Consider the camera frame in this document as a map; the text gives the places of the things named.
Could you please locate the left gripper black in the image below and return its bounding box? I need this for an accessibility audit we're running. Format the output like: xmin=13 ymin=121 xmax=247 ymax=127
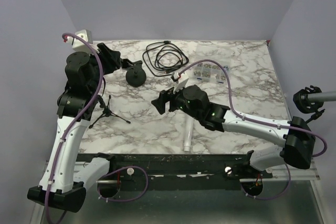
xmin=83 ymin=42 xmax=121 ymax=93

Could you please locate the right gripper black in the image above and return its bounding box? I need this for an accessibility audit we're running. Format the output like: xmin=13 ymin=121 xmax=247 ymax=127
xmin=151 ymin=81 xmax=201 ymax=121

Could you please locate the black round-base mic stand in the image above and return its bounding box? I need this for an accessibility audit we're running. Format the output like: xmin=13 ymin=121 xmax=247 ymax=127
xmin=121 ymin=59 xmax=146 ymax=88

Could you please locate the white microphone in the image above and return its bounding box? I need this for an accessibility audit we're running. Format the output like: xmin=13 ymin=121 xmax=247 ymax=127
xmin=183 ymin=117 xmax=194 ymax=152

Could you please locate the black tripod mic stand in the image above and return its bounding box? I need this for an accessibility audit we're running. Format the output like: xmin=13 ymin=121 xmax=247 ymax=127
xmin=88 ymin=95 xmax=131 ymax=129

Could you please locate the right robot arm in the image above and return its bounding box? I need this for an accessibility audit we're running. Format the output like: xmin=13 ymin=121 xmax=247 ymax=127
xmin=151 ymin=85 xmax=316 ymax=178

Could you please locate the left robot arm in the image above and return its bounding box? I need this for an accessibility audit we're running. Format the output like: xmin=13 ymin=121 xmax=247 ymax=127
xmin=27 ymin=43 xmax=121 ymax=212

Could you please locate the right black round-base stand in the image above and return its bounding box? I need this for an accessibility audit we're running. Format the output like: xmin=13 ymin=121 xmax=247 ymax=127
xmin=293 ymin=85 xmax=325 ymax=124

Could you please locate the grey microphone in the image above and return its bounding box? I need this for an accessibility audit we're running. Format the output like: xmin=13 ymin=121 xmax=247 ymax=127
xmin=304 ymin=91 xmax=336 ymax=103

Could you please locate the clear plastic screw box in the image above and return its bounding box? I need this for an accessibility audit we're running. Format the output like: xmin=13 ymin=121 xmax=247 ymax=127
xmin=192 ymin=44 xmax=231 ymax=83

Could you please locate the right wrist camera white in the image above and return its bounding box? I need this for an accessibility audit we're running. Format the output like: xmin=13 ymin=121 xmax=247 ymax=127
xmin=171 ymin=72 xmax=188 ymax=94

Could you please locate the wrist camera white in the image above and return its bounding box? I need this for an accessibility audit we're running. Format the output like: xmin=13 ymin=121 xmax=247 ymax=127
xmin=62 ymin=29 xmax=93 ymax=53
xmin=171 ymin=72 xmax=188 ymax=94

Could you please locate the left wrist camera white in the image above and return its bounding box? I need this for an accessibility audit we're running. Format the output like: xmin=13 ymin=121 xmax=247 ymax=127
xmin=62 ymin=29 xmax=93 ymax=53

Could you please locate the black usb cable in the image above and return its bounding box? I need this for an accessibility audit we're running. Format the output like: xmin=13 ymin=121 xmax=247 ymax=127
xmin=142 ymin=39 xmax=190 ymax=76

